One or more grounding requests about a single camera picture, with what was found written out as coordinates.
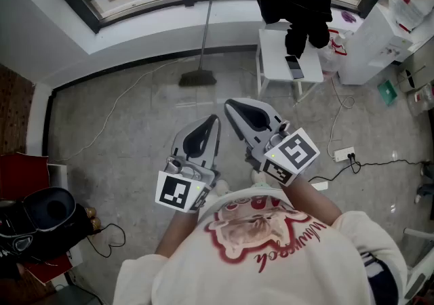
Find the person's right forearm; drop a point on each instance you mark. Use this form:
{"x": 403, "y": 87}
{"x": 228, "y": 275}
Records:
{"x": 312, "y": 198}

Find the white plastic rack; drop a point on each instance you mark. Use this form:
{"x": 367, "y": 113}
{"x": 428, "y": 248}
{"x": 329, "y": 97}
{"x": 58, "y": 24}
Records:
{"x": 422, "y": 263}

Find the clear red-printed plastic bag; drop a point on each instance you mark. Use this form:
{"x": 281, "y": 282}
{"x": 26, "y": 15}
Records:
{"x": 330, "y": 58}

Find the white power strip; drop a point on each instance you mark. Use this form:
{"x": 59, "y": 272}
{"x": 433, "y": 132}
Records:
{"x": 344, "y": 154}

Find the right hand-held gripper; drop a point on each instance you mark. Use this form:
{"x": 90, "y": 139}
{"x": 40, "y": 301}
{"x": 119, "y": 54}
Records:
{"x": 291, "y": 158}

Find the purple small item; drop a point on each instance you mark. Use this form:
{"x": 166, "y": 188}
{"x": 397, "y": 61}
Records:
{"x": 348, "y": 16}

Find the person's left forearm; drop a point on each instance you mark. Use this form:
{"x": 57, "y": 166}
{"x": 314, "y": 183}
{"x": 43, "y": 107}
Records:
{"x": 176, "y": 232}

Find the clear plastic container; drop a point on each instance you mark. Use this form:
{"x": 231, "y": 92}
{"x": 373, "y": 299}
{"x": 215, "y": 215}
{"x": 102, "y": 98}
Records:
{"x": 422, "y": 98}

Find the white cabinet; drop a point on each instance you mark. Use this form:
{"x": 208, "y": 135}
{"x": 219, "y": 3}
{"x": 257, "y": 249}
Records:
{"x": 369, "y": 46}

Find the red box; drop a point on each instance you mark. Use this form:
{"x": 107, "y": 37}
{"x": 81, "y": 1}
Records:
{"x": 20, "y": 169}

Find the white power adapter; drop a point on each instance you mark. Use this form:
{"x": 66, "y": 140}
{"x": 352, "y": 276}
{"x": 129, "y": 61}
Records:
{"x": 320, "y": 185}

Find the gold round items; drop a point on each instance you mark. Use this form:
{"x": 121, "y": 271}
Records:
{"x": 93, "y": 217}

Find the dark smartphone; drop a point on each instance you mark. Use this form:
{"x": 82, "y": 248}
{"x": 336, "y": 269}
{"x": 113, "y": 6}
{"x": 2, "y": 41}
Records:
{"x": 294, "y": 66}

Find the person's white shoe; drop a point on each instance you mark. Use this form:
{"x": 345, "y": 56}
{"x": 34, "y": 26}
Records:
{"x": 222, "y": 187}
{"x": 259, "y": 178}

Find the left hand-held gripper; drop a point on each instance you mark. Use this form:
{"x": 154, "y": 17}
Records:
{"x": 176, "y": 192}

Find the person's white right shoe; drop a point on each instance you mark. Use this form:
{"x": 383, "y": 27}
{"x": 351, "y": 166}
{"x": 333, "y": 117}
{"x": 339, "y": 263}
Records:
{"x": 259, "y": 178}

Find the white waste bin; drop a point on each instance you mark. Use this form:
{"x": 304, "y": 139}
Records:
{"x": 408, "y": 80}

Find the white cardboard box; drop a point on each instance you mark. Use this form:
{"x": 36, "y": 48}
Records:
{"x": 57, "y": 175}

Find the person's white left shoe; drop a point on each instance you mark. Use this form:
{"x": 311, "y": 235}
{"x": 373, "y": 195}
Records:
{"x": 222, "y": 187}

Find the person's cream printed shirt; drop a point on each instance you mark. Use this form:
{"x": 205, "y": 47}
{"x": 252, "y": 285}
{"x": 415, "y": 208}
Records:
{"x": 271, "y": 263}

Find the green dustpan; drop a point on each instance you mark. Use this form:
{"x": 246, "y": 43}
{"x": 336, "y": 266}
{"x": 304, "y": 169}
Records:
{"x": 388, "y": 91}

